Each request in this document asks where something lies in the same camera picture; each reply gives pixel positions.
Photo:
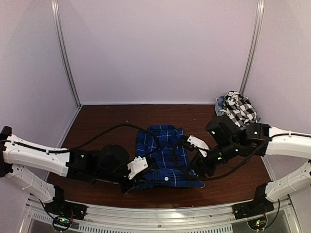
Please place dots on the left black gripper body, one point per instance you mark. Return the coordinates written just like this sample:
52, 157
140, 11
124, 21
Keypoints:
135, 183

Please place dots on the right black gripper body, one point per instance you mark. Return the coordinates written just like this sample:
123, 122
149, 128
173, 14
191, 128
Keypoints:
199, 162

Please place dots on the blue plaid long sleeve shirt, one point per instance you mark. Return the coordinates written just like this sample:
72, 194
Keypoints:
160, 143

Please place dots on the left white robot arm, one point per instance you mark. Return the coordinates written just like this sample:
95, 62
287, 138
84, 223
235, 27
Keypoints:
110, 164

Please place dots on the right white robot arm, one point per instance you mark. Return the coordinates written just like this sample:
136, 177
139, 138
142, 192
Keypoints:
256, 139

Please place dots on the light blue perforated basket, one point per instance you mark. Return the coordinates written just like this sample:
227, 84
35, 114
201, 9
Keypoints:
218, 110

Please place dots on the light blue checked shirt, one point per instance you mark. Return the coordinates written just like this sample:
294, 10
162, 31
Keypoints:
222, 102

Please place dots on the black white checked shirt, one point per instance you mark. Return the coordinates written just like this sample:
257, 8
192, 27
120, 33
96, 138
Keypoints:
240, 110

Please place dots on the left circuit board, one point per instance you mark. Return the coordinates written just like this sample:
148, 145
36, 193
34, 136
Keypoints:
61, 223

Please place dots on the circuit board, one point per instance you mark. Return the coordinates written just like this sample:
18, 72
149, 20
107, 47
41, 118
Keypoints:
257, 223
61, 223

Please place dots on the right circuit board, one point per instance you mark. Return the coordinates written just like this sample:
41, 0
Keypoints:
257, 223

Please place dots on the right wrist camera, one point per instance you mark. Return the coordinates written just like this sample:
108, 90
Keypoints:
196, 143

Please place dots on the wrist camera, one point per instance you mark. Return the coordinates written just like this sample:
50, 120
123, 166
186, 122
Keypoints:
196, 143
140, 165

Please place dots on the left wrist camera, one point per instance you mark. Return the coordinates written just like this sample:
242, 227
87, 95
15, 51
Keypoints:
140, 165

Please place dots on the front aluminium rail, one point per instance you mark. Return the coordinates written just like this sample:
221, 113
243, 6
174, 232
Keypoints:
206, 219

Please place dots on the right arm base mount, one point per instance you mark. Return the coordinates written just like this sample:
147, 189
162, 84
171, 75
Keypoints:
258, 206

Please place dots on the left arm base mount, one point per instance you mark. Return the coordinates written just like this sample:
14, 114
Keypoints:
60, 207

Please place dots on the right aluminium frame post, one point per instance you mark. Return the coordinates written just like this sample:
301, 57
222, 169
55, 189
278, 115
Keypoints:
259, 15

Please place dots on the aluminium frame post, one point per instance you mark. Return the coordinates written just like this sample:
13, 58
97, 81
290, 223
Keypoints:
259, 15
63, 52

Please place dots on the left aluminium frame post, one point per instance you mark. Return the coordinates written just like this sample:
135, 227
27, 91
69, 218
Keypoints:
63, 52

